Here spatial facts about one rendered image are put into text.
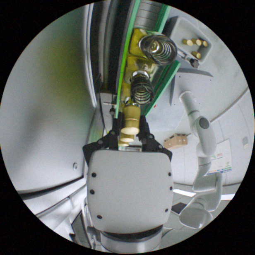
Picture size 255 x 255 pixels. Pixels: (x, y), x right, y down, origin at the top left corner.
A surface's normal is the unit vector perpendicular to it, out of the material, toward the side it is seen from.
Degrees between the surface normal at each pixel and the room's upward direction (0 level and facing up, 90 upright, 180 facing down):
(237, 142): 90
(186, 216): 97
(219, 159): 90
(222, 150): 90
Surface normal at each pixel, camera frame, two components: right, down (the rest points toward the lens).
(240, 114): -0.99, -0.12
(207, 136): -0.58, -0.35
